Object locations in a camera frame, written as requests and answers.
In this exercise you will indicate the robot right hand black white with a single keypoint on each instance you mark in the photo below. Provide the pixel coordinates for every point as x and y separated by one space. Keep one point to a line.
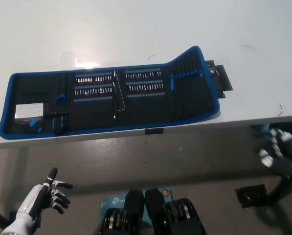
275 147

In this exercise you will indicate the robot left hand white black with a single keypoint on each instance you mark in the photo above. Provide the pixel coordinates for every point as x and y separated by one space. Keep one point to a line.
32 198

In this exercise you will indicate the black toolkit roll blue trim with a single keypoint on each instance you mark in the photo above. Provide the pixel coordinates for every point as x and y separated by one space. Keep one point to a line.
141 112

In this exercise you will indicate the robot left body block black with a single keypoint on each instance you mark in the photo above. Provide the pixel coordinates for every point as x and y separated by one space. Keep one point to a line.
125 215

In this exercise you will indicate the blue object under table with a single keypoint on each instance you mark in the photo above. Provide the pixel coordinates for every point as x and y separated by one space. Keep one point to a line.
265 129

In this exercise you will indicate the black table leg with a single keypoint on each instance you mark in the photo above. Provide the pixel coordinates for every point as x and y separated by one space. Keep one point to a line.
286 183

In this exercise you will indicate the black floor plate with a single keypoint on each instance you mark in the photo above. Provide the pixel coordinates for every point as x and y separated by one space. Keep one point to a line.
251 195

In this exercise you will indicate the small blue pick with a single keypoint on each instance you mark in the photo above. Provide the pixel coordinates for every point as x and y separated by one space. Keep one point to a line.
32 124

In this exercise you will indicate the black pouch with blue clips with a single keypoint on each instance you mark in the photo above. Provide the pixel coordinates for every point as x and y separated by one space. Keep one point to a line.
57 123

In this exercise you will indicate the teal cardboard router box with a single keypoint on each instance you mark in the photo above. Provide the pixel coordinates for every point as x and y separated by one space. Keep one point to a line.
112 202

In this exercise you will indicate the black tape patch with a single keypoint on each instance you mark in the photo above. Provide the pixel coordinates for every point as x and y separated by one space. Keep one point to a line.
220 78

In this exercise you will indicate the white grid card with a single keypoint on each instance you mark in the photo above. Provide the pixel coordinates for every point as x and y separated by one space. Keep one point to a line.
29 110

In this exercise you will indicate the blue bit holder strip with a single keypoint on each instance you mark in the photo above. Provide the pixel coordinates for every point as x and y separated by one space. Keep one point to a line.
94 89
145 95
93 98
144 85
143 74
94 77

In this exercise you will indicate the blue pry tool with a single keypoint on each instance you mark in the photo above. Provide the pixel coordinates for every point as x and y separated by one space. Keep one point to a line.
172 83

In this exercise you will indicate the small black tape strip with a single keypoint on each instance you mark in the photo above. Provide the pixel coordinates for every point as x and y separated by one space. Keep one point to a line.
153 131

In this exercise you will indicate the black silver extension rod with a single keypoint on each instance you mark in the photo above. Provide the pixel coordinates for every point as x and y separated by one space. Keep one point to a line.
115 102

